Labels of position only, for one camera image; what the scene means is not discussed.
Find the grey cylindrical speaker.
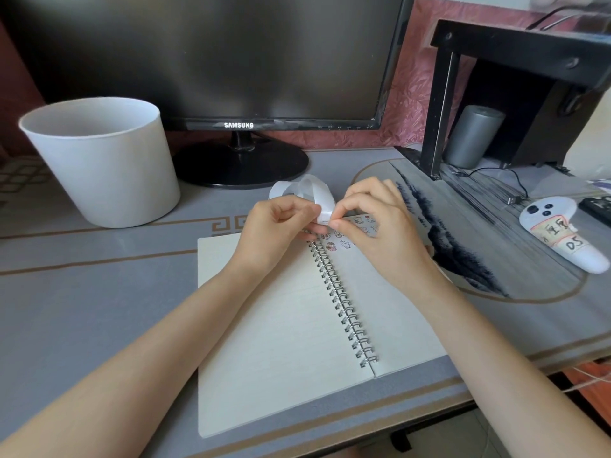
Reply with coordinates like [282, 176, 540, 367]
[444, 105, 506, 170]

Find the person's left hand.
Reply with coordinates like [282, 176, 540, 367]
[228, 195, 330, 277]

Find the black computer monitor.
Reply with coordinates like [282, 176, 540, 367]
[0, 0, 416, 190]

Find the black wire frame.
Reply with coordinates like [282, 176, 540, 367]
[526, 4, 602, 32]

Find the white sticker strip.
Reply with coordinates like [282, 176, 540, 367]
[269, 175, 337, 224]

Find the orange woven bag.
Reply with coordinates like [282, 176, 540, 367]
[558, 362, 611, 425]

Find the white labelled VR controller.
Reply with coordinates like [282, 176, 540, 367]
[519, 197, 611, 275]

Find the cream spiral notebook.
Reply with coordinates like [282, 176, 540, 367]
[197, 212, 452, 438]

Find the person's right forearm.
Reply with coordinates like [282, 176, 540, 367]
[419, 274, 611, 458]

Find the person's left forearm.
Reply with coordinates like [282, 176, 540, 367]
[0, 260, 273, 458]

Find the white plastic waste bin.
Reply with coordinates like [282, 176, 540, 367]
[18, 96, 181, 228]

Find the thin white cable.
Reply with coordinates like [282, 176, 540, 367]
[482, 364, 611, 458]

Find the black cable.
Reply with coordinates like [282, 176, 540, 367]
[453, 166, 531, 205]

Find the grey patterned desk mat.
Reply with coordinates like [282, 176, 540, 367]
[0, 146, 611, 458]

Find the black shelf frame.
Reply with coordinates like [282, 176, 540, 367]
[393, 19, 611, 182]

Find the person's right hand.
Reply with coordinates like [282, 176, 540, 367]
[328, 176, 452, 291]

